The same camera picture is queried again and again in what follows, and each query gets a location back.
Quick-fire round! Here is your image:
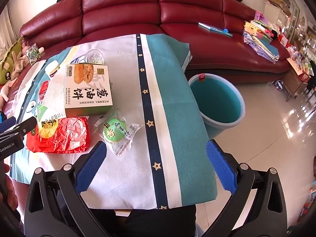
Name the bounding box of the red crinkled snack bag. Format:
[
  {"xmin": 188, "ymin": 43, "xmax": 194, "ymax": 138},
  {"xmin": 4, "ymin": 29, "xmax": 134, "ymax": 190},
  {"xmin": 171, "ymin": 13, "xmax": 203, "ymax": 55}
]
[{"xmin": 26, "ymin": 117, "xmax": 90, "ymax": 153}]

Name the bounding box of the green pastry clear wrapper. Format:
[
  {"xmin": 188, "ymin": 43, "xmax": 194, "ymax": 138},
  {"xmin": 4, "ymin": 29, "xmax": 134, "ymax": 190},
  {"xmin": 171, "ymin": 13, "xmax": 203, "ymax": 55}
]
[{"xmin": 94, "ymin": 108, "xmax": 143, "ymax": 159}]

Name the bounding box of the white supplement jar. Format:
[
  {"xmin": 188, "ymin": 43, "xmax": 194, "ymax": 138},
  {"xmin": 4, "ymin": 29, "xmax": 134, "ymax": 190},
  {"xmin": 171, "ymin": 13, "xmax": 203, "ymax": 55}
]
[{"xmin": 45, "ymin": 60, "xmax": 60, "ymax": 79}]

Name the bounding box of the green scallion pancake box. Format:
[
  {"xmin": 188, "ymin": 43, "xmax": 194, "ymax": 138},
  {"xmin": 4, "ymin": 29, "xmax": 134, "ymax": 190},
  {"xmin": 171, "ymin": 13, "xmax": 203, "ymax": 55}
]
[{"xmin": 64, "ymin": 63, "xmax": 113, "ymax": 117}]

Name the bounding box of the clear plastic water bottle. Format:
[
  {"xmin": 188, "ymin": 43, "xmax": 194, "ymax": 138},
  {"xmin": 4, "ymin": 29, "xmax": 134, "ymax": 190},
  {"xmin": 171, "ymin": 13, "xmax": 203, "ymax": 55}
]
[{"xmin": 85, "ymin": 49, "xmax": 104, "ymax": 65}]

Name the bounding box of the red soda can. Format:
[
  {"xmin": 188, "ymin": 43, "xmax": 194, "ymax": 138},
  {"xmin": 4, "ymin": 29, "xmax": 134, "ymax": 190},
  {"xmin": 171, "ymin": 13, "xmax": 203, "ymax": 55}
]
[{"xmin": 39, "ymin": 80, "xmax": 50, "ymax": 105}]

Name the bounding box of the teal plastic trash bucket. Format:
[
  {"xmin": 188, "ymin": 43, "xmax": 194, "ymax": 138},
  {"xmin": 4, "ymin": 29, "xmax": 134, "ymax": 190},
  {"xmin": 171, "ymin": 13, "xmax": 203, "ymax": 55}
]
[{"xmin": 189, "ymin": 73, "xmax": 246, "ymax": 139}]

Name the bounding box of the person left hand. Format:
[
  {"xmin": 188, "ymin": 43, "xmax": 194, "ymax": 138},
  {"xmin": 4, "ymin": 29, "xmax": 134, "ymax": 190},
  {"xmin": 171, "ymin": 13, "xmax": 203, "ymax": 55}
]
[{"xmin": 0, "ymin": 163, "xmax": 19, "ymax": 211}]

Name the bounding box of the green dinosaur plush toy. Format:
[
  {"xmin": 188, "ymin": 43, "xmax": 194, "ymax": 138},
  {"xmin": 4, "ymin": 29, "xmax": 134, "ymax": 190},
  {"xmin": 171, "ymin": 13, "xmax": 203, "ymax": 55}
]
[{"xmin": 0, "ymin": 36, "xmax": 23, "ymax": 85}]

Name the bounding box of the beige plush rabbit toy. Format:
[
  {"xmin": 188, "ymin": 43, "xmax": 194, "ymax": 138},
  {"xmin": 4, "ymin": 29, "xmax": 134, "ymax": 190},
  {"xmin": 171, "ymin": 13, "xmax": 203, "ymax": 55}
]
[{"xmin": 0, "ymin": 43, "xmax": 44, "ymax": 111}]

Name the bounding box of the glittery candy packet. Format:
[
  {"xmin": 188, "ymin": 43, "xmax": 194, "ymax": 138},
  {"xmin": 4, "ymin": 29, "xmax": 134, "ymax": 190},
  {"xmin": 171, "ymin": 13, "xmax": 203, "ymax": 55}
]
[{"xmin": 26, "ymin": 43, "xmax": 41, "ymax": 65}]

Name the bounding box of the white teal star tablecloth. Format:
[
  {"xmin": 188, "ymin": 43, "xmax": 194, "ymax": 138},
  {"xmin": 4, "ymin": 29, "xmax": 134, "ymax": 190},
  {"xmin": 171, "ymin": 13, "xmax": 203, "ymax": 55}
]
[{"xmin": 6, "ymin": 34, "xmax": 217, "ymax": 209}]

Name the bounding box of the red sticker on bucket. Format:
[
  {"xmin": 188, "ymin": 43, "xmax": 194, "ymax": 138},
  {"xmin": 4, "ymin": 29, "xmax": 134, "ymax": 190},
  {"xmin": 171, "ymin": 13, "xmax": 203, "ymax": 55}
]
[{"xmin": 198, "ymin": 73, "xmax": 206, "ymax": 82}]

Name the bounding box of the wooden side table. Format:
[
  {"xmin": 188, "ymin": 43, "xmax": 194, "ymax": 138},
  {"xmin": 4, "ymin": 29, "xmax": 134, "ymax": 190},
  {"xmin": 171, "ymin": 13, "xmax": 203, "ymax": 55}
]
[{"xmin": 283, "ymin": 58, "xmax": 310, "ymax": 102}]

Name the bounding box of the stack of folded papers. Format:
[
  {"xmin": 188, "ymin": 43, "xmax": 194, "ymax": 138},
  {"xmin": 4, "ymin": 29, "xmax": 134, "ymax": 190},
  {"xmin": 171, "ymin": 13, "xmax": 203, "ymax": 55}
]
[{"xmin": 243, "ymin": 20, "xmax": 280, "ymax": 64}]

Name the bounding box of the teal book on sofa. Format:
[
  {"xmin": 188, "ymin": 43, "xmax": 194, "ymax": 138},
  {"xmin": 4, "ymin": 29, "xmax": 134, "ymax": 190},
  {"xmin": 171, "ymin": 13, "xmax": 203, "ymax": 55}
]
[{"xmin": 198, "ymin": 23, "xmax": 232, "ymax": 37}]

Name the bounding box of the dark red leather sofa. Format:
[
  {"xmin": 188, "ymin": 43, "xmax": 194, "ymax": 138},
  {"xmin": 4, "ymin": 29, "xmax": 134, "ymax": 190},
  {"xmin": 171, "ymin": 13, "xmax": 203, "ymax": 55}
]
[{"xmin": 20, "ymin": 0, "xmax": 291, "ymax": 84}]

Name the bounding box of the cardboard box on shelf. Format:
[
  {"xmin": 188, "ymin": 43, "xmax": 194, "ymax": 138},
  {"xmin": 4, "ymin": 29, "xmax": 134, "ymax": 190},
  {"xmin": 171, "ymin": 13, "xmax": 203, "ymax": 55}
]
[{"xmin": 267, "ymin": 0, "xmax": 291, "ymax": 17}]

